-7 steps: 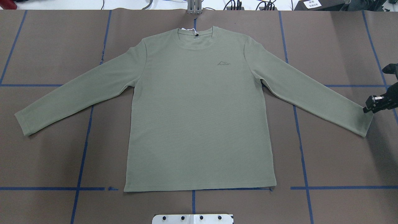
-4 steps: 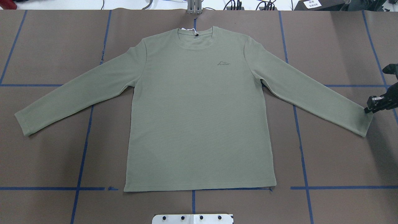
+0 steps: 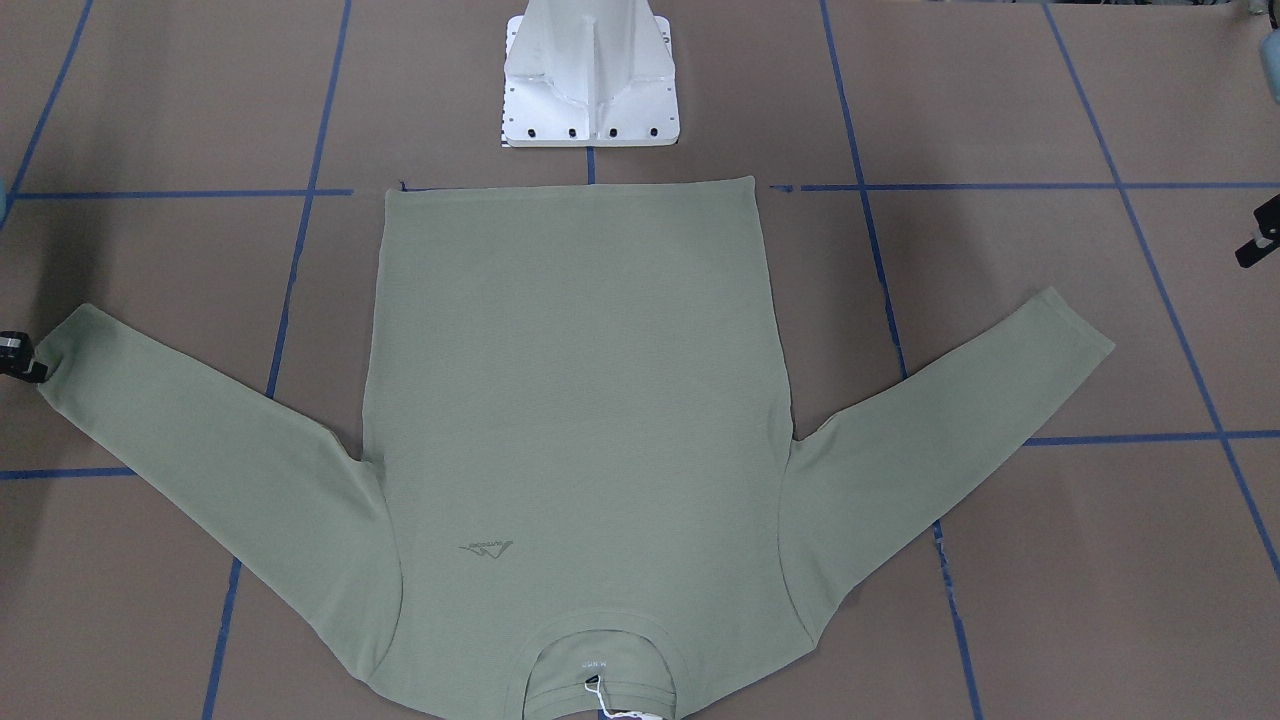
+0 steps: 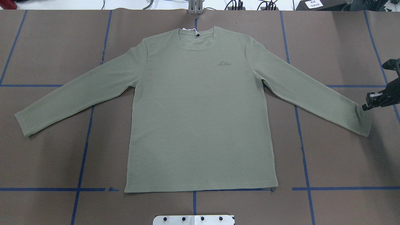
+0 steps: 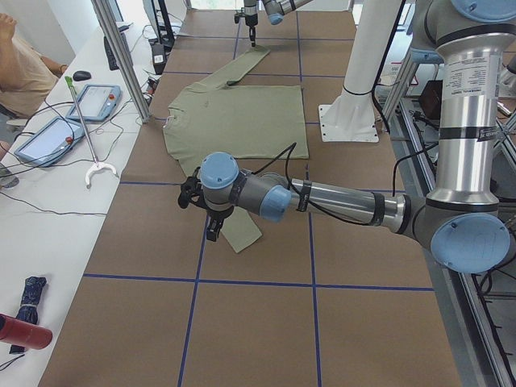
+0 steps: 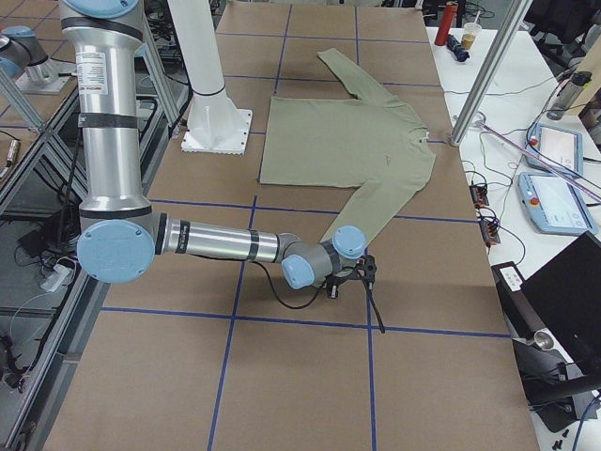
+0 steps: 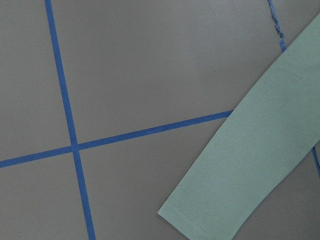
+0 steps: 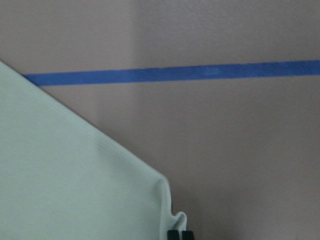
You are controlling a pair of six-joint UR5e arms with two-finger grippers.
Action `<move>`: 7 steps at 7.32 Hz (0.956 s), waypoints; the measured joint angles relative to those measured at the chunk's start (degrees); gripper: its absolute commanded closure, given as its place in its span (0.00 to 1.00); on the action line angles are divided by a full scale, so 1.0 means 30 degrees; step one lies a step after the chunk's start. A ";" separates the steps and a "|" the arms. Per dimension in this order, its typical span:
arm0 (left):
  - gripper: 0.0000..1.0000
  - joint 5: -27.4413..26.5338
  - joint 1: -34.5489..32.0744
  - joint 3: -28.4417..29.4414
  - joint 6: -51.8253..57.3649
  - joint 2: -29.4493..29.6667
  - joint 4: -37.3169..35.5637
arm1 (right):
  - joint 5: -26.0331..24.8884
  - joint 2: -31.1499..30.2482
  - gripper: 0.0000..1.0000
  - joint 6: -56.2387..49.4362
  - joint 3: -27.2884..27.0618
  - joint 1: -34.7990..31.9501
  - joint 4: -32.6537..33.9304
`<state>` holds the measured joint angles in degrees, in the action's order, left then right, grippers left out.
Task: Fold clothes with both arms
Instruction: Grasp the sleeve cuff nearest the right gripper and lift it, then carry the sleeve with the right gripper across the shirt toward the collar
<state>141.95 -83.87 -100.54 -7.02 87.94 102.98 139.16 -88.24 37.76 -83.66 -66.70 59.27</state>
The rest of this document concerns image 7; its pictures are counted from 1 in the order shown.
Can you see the olive green long-sleeve shirt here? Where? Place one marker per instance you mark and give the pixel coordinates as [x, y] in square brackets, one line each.
[265, 137]

